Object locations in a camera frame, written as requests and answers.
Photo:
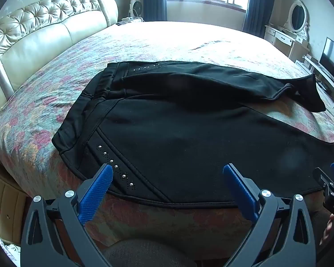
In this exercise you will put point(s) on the cream bed base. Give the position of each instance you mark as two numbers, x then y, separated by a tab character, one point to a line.
5	200

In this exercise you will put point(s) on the white television stand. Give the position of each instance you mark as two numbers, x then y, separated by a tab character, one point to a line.
325	80

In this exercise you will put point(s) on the white box fan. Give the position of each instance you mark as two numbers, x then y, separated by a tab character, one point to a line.
135	9

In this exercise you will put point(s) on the white oval vanity mirror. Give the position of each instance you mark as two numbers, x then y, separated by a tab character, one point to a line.
297	16

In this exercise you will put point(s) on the cream dressing table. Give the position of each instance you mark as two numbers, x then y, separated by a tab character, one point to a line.
281	40

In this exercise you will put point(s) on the cream tufted leather headboard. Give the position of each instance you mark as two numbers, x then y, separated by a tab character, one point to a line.
44	36

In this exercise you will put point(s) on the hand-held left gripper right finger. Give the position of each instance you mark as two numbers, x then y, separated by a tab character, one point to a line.
240	190

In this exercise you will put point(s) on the white power strip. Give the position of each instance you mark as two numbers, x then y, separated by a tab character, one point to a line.
132	20

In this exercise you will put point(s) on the floral bed blanket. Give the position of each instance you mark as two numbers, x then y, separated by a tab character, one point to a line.
167	44

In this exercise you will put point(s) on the person's right hand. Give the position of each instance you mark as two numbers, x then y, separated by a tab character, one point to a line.
329	229

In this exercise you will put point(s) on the white patterned cloth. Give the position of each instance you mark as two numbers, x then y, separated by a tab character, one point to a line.
9	254

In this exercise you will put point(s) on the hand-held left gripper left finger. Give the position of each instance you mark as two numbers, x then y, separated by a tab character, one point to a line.
96	193

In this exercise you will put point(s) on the black studded pants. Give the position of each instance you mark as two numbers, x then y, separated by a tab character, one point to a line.
183	139

